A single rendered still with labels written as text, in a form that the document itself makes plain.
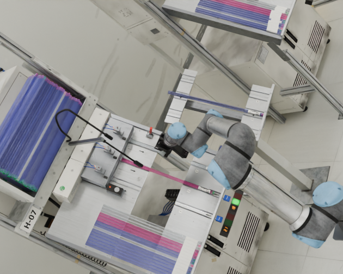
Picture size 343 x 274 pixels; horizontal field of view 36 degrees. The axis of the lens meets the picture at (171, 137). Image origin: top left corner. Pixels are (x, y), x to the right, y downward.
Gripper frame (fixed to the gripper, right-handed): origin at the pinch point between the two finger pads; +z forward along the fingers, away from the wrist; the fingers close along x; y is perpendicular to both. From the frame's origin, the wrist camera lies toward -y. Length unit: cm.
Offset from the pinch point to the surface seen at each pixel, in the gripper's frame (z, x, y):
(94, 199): 6.9, 34.7, 22.7
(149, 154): 2.8, 3.5, 7.3
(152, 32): 43, -85, 35
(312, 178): 35, -37, -89
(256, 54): 25, -92, -29
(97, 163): 2.2, 18.9, 28.7
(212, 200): -6.8, 14.6, -29.2
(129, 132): 0.2, -1.6, 21.1
